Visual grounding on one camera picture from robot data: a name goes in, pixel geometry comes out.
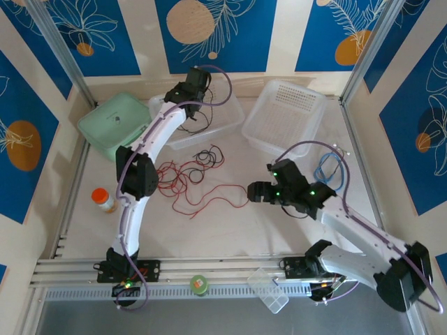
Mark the aluminium frame post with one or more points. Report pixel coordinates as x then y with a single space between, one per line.
373 45
59 45

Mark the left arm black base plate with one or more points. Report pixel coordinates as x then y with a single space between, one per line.
153 270

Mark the clear plastic compartment box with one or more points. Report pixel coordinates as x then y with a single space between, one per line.
269 293

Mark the orange lidded bottle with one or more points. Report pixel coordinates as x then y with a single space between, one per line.
103 199

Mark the narrow white perforated basket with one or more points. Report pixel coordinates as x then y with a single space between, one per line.
286 108

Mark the aluminium side rail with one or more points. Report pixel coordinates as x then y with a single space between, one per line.
78 174
366 174

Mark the wide white perforated basket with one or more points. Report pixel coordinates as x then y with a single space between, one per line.
223 115

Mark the mint green zip case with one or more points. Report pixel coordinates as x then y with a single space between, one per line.
111 118

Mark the aluminium front rail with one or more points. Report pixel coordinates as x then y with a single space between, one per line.
223 268

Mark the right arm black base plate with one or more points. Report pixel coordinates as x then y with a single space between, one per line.
291 267

